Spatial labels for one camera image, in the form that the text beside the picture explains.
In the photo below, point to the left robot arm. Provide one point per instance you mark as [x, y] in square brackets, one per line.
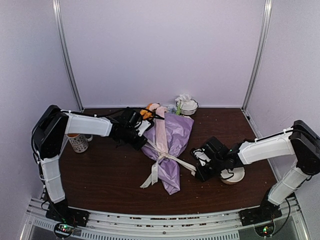
[49, 137]

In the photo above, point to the purple pink wrapping paper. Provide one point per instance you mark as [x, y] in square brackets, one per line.
[171, 133]

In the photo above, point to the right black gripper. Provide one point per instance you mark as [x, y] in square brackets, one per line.
[203, 177]

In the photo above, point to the left aluminium frame post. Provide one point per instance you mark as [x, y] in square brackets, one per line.
[56, 5]

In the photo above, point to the aluminium frame post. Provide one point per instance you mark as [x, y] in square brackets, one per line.
[56, 5]
[264, 30]

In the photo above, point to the scalloped white bowl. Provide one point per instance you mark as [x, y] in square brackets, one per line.
[189, 108]

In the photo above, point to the right aluminium frame post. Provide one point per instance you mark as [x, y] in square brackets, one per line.
[264, 30]

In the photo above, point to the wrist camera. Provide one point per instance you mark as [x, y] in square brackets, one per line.
[144, 126]
[200, 156]

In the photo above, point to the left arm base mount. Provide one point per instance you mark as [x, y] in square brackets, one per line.
[66, 225]

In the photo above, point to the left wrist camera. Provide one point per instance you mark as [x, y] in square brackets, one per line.
[144, 126]

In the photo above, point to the patterned mug yellow inside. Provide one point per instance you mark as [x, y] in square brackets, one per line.
[79, 142]

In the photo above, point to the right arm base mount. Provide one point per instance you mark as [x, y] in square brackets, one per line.
[263, 220]

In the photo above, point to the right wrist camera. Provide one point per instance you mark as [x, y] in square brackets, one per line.
[200, 156]

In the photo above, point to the beige ribbon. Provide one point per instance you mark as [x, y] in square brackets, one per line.
[165, 168]

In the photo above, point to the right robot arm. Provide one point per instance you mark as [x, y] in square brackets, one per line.
[299, 140]

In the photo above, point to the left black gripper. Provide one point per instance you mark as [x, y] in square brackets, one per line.
[142, 141]

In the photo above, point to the plain white bowl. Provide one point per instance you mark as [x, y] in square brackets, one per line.
[232, 176]

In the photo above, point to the front aluminium rail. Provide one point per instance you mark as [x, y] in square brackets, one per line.
[224, 225]

